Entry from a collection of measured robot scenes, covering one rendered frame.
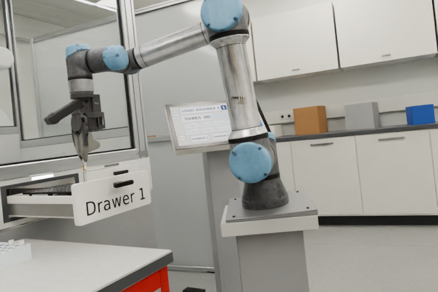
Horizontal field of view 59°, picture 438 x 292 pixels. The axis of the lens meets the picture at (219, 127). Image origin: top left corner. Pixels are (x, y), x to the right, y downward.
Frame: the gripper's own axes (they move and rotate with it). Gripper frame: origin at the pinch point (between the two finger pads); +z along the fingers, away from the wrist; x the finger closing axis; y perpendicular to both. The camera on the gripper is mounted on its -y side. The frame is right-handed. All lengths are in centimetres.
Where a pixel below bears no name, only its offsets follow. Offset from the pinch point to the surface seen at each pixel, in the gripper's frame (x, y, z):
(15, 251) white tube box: -14.5, -24.8, 19.7
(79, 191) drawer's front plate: -16.9, -8.8, 8.2
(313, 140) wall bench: 97, 275, 15
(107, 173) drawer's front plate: 25.2, 20.5, 8.0
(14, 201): 12.7, -17.0, 11.0
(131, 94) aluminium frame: 33, 40, -24
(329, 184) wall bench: 88, 279, 59
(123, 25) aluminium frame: 33, 39, -55
